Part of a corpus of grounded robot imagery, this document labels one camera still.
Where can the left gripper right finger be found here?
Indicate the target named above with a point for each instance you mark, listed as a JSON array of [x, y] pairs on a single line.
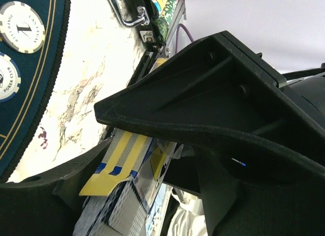
[[255, 189]]

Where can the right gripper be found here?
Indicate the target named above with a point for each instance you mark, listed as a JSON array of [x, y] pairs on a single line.
[[303, 98]]

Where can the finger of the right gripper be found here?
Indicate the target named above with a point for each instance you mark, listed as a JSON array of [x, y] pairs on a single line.
[[215, 91]]

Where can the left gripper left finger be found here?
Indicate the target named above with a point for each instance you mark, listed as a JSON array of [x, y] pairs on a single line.
[[49, 203]]

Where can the blue playing card box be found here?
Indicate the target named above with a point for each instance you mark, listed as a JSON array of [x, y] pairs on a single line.
[[142, 160]]

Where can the white 5 poker chip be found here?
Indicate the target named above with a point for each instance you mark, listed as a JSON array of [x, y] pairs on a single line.
[[10, 78]]

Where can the grey 1 poker chip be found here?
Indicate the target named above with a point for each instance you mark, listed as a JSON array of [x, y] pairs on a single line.
[[21, 27]]

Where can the deck of playing cards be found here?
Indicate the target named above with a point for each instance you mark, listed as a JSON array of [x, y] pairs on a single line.
[[120, 213]]

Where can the black poker chip case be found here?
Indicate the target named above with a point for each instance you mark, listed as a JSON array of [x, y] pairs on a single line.
[[149, 34]]

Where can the round blue poker mat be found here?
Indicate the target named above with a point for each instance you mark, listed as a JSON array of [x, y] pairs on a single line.
[[21, 115]]

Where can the green chip stack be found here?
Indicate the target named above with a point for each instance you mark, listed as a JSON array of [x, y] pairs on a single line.
[[163, 22]]

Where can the chrome case handle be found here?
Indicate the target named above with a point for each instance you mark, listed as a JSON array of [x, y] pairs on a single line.
[[129, 17]]

